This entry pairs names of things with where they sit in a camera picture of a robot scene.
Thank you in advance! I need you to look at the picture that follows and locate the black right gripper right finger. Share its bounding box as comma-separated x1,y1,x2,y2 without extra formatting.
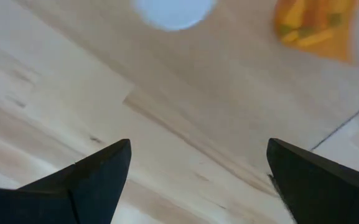
266,138,359,224

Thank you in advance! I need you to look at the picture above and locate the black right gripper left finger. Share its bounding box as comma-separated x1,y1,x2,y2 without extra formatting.
0,138,133,224

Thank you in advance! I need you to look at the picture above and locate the white bottle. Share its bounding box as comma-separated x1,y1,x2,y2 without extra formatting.
273,0,359,78

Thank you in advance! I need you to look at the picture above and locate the large orange pill bottle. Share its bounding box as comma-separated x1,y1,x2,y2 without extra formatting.
131,0,218,32

